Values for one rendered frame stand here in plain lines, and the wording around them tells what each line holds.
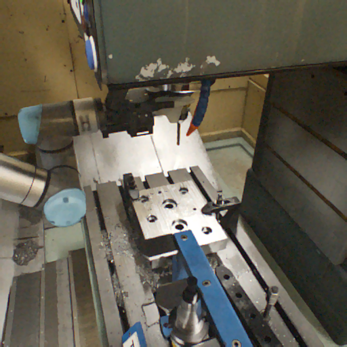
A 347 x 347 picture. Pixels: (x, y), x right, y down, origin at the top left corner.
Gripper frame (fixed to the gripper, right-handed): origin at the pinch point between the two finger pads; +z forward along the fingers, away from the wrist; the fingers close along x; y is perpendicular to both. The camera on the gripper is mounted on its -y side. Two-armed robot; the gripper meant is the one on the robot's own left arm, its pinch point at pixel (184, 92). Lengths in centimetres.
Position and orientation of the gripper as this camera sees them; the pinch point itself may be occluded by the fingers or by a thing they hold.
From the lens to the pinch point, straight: 74.9
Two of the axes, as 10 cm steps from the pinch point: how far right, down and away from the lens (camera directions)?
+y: 0.1, 8.0, 6.0
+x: 3.2, 5.6, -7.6
